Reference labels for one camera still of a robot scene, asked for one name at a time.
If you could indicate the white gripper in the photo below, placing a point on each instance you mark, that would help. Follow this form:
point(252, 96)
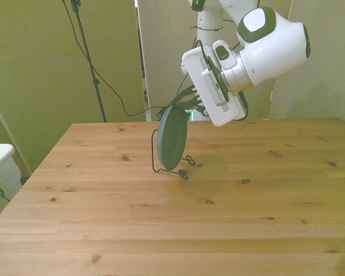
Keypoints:
point(194, 66)

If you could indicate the blue-grey round plate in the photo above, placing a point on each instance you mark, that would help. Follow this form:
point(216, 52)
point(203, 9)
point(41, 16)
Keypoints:
point(172, 138)

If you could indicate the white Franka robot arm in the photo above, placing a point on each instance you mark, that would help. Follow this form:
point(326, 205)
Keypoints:
point(276, 51)

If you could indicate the green lit electronic device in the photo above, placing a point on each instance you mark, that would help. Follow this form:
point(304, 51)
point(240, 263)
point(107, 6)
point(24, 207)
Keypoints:
point(191, 116)

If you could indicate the beige room panel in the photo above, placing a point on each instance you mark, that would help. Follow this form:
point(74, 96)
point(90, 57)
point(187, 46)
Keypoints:
point(166, 43)

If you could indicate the black tripod stand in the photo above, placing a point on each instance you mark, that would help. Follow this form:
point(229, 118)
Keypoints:
point(96, 82)

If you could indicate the light wooden leg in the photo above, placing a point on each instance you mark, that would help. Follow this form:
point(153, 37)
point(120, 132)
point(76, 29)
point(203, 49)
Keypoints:
point(22, 164)

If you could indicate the white ribbed wrist camera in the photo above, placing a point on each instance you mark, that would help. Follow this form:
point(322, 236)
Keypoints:
point(215, 89)

